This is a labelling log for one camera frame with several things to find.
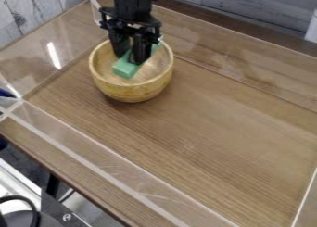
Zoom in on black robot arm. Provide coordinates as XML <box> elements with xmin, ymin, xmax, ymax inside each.
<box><xmin>99</xmin><ymin>0</ymin><xmax>162</xmax><ymax>65</ymax></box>

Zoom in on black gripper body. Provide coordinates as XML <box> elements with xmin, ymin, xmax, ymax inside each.
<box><xmin>99</xmin><ymin>0</ymin><xmax>162</xmax><ymax>44</ymax></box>

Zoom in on clear acrylic corner bracket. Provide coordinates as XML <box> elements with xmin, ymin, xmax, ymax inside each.
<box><xmin>90</xmin><ymin>0</ymin><xmax>102</xmax><ymax>26</ymax></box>

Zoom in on black table leg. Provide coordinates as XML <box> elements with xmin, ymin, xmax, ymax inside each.
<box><xmin>46</xmin><ymin>174</ymin><xmax>61</xmax><ymax>198</ymax></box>

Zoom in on clear acrylic front wall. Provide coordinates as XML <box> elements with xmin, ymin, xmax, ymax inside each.
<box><xmin>0</xmin><ymin>87</ymin><xmax>238</xmax><ymax>227</ymax></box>

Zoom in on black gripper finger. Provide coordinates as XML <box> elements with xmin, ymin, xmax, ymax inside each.
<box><xmin>109</xmin><ymin>29</ymin><xmax>130</xmax><ymax>57</ymax></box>
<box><xmin>133</xmin><ymin>31</ymin><xmax>153</xmax><ymax>65</ymax></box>

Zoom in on light wooden bowl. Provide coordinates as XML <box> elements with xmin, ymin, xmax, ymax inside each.
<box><xmin>89</xmin><ymin>40</ymin><xmax>176</xmax><ymax>103</ymax></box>

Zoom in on black metal base plate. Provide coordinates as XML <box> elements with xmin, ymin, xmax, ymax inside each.
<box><xmin>40</xmin><ymin>192</ymin><xmax>91</xmax><ymax>227</ymax></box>

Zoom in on green rectangular block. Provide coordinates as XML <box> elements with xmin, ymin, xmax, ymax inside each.
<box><xmin>111</xmin><ymin>43</ymin><xmax>161</xmax><ymax>81</ymax></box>

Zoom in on black cable loop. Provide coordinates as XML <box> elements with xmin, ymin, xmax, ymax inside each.
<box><xmin>0</xmin><ymin>195</ymin><xmax>42</xmax><ymax>227</ymax></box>

